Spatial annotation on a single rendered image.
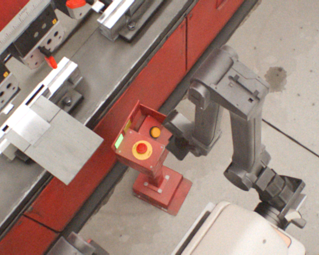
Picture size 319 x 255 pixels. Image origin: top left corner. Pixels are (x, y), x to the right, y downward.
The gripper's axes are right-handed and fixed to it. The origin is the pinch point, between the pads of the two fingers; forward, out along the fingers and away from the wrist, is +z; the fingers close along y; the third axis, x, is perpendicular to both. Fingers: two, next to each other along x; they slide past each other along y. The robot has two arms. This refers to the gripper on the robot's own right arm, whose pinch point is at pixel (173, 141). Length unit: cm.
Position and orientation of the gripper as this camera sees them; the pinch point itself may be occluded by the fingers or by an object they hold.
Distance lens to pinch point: 146.1
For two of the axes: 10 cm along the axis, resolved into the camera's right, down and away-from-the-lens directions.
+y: -6.1, 7.6, -2.4
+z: -3.2, 0.5, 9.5
